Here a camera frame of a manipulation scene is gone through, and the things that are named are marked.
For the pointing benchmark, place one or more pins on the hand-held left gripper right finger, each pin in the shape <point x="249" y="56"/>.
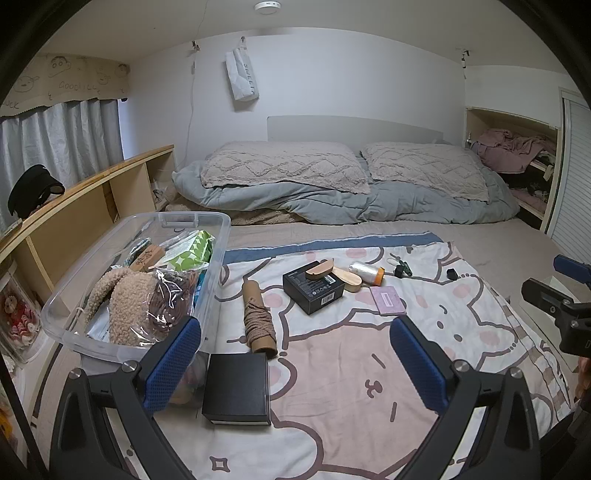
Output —
<point x="418" y="364"/>

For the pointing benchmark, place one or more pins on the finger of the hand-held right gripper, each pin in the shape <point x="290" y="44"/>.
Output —
<point x="572" y="266"/>
<point x="547" y="300"/>

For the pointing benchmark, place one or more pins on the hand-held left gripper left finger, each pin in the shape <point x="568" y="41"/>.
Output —
<point x="173" y="364"/>

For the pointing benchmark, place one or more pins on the white thread spool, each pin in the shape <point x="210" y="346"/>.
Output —
<point x="364" y="272"/>

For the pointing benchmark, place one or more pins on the clear plastic storage box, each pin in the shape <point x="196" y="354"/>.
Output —
<point x="69" y="332"/>

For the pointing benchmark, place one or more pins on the person's right forearm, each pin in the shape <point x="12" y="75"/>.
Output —
<point x="583" y="378"/>

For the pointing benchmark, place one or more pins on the plain black box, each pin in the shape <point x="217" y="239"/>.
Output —
<point x="235" y="387"/>

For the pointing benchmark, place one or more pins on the cartoon printed blanket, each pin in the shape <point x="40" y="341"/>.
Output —
<point x="351" y="369"/>

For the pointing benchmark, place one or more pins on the clear bag with brown item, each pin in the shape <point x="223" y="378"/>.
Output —
<point x="171" y="295"/>

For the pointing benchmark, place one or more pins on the blue packet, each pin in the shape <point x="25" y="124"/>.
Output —
<point x="200" y="295"/>

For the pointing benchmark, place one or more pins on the beige fleece slippers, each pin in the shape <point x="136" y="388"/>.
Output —
<point x="124" y="304"/>

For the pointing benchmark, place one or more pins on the white slatted door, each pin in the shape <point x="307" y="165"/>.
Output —
<point x="575" y="184"/>

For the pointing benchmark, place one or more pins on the small black cube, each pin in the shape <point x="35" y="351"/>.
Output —
<point x="451" y="274"/>

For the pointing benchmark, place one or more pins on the small green black clip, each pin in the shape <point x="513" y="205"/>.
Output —
<point x="402" y="268"/>

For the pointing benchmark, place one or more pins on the carved wooden tag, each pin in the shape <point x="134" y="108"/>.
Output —
<point x="147" y="258"/>

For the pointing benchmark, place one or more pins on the green white patterned packet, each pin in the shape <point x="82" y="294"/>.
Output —
<point x="194" y="254"/>

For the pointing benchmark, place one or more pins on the black printed box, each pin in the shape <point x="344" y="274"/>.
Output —
<point x="314" y="295"/>

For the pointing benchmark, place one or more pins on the wooden curved block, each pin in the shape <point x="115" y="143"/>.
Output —
<point x="318" y="271"/>

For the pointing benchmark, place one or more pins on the pink clothes pile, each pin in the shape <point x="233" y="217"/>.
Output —
<point x="508" y="143"/>

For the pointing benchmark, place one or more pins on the red white packaged plush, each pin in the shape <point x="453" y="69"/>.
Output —
<point x="18" y="318"/>

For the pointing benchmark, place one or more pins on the brown fleece blanket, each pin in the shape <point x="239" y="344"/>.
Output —
<point x="258" y="217"/>

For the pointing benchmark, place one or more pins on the wooden open cupboard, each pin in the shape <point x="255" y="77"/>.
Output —
<point x="473" y="120"/>

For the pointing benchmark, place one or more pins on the beige textured pillow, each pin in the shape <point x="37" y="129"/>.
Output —
<point x="281" y="166"/>
<point x="425" y="168"/>

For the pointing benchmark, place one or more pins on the grey duvet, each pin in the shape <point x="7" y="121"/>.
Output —
<point x="323" y="205"/>

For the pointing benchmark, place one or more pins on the wooden bedside shelf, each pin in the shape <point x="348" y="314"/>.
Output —
<point x="92" y="181"/>

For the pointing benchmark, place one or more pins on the black visor cap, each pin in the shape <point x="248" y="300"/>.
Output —
<point x="27" y="189"/>

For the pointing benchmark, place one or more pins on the white headboard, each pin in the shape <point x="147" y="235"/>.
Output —
<point x="351" y="129"/>

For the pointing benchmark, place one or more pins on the grey curtain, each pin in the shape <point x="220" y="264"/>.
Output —
<point x="60" y="138"/>

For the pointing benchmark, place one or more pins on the white hanging paper bag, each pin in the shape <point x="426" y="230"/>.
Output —
<point x="241" y="74"/>

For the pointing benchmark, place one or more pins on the beige printed valance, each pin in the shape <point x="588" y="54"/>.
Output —
<point x="69" y="78"/>

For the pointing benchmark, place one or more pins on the round white ceiling fixture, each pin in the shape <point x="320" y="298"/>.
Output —
<point x="268" y="6"/>

